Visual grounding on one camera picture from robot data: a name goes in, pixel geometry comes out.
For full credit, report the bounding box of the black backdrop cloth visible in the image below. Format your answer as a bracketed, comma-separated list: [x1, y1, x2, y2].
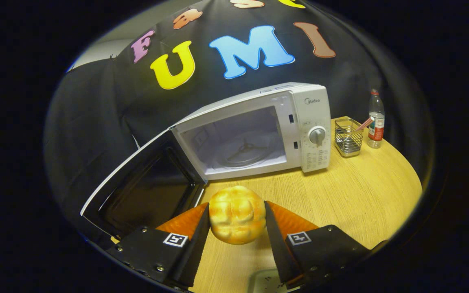
[43, 0, 434, 228]

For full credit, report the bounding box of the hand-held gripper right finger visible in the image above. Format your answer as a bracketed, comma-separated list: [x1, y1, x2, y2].
[264, 200, 371, 290]

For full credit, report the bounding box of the metal wire basket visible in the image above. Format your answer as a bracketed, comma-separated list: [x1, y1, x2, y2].
[334, 118, 364, 158]

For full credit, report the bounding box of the clear plastic water bottle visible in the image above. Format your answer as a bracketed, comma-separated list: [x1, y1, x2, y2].
[367, 89, 386, 149]

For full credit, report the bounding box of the white microwave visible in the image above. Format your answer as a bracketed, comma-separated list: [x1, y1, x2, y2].
[80, 82, 332, 241]

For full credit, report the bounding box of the pale square plate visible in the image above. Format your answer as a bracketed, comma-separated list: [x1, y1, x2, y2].
[248, 269, 288, 293]

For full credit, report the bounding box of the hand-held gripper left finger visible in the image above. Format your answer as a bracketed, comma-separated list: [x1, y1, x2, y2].
[106, 202, 210, 290]

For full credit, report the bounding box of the golden bread roll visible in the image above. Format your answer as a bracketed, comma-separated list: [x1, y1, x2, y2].
[209, 186, 267, 245]

